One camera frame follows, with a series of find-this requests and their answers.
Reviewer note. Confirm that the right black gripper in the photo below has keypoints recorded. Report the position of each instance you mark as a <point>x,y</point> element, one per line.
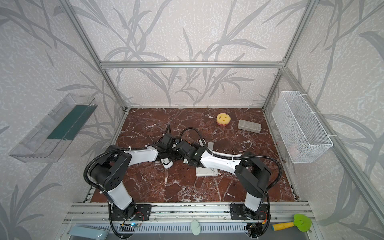
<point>179,147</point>

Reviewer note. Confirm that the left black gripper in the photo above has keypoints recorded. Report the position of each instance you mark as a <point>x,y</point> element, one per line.
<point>167,154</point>

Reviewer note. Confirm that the white remote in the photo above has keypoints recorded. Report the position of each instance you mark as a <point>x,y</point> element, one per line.
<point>206,172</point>
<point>166,163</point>

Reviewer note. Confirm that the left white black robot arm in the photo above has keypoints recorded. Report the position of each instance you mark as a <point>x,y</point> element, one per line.
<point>106,171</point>

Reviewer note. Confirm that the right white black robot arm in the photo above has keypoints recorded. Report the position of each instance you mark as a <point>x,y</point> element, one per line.
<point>252,173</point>

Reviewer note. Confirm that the yellow smiley sponge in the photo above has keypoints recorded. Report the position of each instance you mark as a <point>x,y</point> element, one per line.
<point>223,119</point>

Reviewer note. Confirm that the clear plastic box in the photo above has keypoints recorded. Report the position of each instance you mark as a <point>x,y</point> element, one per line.
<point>249,126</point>

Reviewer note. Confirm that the pale green oval object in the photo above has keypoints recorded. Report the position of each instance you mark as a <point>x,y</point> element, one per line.
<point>195,228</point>

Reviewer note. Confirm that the small circuit board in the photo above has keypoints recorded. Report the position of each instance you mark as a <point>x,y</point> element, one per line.
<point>129,226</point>

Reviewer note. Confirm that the light blue tray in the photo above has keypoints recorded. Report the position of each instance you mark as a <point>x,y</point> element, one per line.
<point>87,232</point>

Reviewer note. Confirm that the green yellow toy spatula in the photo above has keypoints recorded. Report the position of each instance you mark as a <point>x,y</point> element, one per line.
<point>302,222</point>

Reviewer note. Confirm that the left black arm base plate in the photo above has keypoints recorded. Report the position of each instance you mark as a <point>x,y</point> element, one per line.
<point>136,212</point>

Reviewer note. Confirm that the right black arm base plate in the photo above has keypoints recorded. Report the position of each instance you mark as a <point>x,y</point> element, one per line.
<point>240,212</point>

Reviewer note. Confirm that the white wire basket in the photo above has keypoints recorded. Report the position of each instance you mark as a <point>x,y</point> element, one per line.
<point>300,129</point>

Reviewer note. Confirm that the clear plastic wall shelf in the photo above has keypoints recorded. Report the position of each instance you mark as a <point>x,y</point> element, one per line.
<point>48,141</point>

